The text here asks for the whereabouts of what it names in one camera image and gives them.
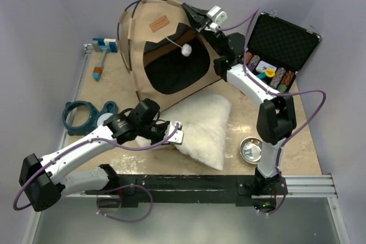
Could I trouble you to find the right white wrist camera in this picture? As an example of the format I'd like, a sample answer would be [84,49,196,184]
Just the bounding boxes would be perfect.
[206,6,228,23]

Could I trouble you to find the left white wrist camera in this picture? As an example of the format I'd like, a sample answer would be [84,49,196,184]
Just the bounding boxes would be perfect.
[165,121,184,145]

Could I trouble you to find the white pillow cushion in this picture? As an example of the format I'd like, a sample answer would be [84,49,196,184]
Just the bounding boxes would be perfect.
[152,91,232,171]

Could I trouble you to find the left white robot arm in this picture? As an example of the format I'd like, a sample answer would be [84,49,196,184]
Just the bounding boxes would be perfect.
[13,99,184,212]

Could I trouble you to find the yellow dealer button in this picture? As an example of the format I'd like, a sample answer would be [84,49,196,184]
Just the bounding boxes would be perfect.
[265,68,276,78]

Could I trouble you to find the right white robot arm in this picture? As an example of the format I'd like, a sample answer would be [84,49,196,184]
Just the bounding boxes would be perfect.
[181,3,297,194]

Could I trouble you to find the black poker chip case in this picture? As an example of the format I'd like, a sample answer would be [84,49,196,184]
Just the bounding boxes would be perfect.
[245,13,322,93]

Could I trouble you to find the tan black pet tent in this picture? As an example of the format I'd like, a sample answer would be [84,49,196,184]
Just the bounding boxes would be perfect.
[128,0,220,110]

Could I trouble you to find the black tent pole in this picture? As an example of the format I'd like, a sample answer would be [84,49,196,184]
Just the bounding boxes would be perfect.
[117,0,140,73]

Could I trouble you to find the teal pet bowl holder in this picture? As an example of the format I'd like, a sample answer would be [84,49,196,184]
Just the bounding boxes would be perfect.
[62,101,118,136]

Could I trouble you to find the white card deck box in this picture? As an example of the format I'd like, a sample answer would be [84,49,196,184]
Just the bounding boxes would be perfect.
[256,61,277,73]

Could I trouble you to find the steel pet bowl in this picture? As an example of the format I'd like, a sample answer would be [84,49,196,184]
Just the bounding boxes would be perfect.
[240,137,262,165]

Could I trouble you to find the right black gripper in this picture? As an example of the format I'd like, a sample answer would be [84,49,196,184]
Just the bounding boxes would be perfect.
[182,3,225,58]

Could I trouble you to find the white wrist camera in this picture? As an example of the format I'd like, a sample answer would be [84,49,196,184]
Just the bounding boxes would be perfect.
[206,6,228,23]
[165,121,184,145]

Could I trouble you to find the white pompom toy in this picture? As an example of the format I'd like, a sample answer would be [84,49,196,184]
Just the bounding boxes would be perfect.
[181,43,192,57]

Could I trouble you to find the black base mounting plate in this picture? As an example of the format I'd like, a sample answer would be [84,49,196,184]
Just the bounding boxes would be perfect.
[86,174,288,207]

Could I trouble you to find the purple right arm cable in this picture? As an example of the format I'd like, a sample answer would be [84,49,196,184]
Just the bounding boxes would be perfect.
[221,6,327,215]

